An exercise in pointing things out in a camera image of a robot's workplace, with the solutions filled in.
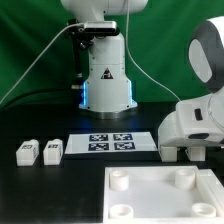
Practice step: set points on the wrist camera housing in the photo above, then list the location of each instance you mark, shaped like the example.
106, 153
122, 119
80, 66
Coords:
202, 118

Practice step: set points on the white obstacle bar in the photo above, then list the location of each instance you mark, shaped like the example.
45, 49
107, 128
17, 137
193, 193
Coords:
214, 184

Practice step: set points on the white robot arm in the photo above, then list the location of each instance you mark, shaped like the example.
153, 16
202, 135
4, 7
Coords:
107, 90

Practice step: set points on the silver camera on mount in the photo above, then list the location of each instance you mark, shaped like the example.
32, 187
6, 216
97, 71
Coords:
101, 27

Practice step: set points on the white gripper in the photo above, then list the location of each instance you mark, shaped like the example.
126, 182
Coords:
169, 134

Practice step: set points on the white square tabletop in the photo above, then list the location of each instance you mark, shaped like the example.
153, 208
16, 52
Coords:
159, 195

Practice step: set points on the white fiducial marker sheet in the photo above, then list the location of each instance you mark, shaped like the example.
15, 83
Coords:
110, 143

